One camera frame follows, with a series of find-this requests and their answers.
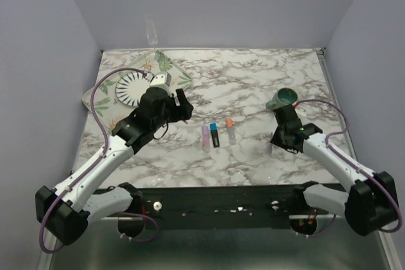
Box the purple pen cap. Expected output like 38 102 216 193
202 125 209 135

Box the pink highlighter pen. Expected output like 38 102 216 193
202 134 210 152

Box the blue pen cap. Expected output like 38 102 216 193
209 123 218 132

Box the blue black highlighter pen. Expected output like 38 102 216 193
211 130 220 148

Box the orange clear marker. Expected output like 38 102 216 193
227 126 236 145

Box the grey pen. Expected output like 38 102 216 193
268 142 274 156

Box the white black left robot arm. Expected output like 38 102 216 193
35 87 194 246

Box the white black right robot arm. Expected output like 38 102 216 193
271 104 403 236

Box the green ceramic cup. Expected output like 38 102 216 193
265 87 298 111

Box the blue striped white plate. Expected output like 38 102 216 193
115 71 154 107

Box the floral rectangular tray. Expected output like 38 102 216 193
94 49 192 129

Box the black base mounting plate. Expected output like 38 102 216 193
104 184 330 231

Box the clear champagne glass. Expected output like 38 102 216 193
144 15 158 48

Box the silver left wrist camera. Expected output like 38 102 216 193
149 72 171 95

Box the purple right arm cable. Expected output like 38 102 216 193
294 99 401 239

